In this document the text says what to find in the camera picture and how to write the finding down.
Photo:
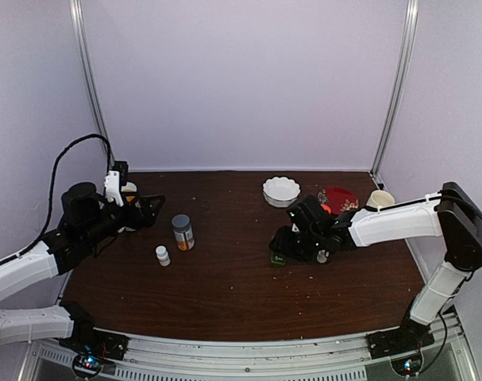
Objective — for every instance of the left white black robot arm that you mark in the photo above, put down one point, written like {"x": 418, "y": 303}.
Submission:
{"x": 88, "y": 220}

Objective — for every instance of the green weekly pill organizer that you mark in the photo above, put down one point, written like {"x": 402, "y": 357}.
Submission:
{"x": 277, "y": 260}

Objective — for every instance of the red floral plate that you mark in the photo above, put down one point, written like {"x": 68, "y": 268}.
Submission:
{"x": 338, "y": 199}

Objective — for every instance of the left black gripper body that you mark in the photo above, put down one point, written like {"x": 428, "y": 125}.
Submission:
{"x": 131, "y": 220}

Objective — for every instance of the aluminium frame post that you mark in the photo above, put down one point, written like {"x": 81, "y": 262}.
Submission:
{"x": 404, "y": 61}
{"x": 77, "y": 20}

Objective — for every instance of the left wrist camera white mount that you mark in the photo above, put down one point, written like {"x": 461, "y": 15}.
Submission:
{"x": 115, "y": 179}

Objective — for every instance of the left aluminium frame post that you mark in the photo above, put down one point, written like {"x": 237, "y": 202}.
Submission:
{"x": 77, "y": 20}

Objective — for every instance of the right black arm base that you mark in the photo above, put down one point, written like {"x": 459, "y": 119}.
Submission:
{"x": 402, "y": 346}

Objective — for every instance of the right aluminium frame post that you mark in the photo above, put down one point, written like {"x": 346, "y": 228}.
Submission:
{"x": 404, "y": 61}

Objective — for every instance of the cream ceramic mug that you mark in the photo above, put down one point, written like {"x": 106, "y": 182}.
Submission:
{"x": 380, "y": 199}

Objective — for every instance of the grey lid pill bottle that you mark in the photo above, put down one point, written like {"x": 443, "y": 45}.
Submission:
{"x": 183, "y": 232}

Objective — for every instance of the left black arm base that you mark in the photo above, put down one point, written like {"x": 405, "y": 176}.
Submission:
{"x": 94, "y": 349}

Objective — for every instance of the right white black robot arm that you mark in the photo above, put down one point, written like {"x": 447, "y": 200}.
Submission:
{"x": 450, "y": 214}

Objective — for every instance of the front aluminium rail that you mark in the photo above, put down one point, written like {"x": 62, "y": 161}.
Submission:
{"x": 347, "y": 357}

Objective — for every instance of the paper cup with orange contents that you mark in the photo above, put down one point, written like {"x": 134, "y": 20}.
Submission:
{"x": 129, "y": 193}

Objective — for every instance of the white fluted ceramic bowl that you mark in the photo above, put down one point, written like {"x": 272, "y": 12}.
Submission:
{"x": 280, "y": 192}

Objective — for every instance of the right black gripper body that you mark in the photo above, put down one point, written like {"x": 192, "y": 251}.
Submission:
{"x": 309, "y": 244}

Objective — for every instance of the small white pill bottle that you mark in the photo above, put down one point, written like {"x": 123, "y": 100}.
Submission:
{"x": 162, "y": 255}

